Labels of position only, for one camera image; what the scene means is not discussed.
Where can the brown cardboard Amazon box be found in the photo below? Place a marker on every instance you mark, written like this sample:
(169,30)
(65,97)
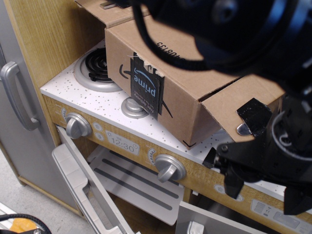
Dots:
(190,105)

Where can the silver dishwasher door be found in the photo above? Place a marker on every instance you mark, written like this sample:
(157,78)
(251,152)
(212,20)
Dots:
(194,220)

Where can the white oven rack shelf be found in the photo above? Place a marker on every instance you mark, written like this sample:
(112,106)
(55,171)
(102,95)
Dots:
(137,184)

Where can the silver fridge door handle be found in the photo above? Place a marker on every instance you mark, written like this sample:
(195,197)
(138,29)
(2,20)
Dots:
(8,77)

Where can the silver stove knob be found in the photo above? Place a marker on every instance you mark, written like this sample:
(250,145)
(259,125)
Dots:
(77,126)
(169,168)

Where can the silver left stove knob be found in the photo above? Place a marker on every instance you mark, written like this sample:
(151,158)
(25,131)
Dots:
(77,126)

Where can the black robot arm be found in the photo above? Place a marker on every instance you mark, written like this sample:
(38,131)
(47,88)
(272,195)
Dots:
(268,38)

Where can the black tape piece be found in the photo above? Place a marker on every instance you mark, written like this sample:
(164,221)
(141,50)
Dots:
(209,160)

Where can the black coil stove burner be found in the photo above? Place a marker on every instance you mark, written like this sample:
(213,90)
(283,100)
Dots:
(91,72)

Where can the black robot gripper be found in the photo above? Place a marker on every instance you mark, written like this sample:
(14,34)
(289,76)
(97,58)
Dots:
(280,153)

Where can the orange object bottom left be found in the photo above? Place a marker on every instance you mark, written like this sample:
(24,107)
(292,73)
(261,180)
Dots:
(20,225)

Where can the silver open oven door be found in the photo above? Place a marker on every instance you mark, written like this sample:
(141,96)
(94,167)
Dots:
(91,197)

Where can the silver right stove knob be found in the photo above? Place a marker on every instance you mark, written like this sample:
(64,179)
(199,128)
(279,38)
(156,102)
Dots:
(169,168)

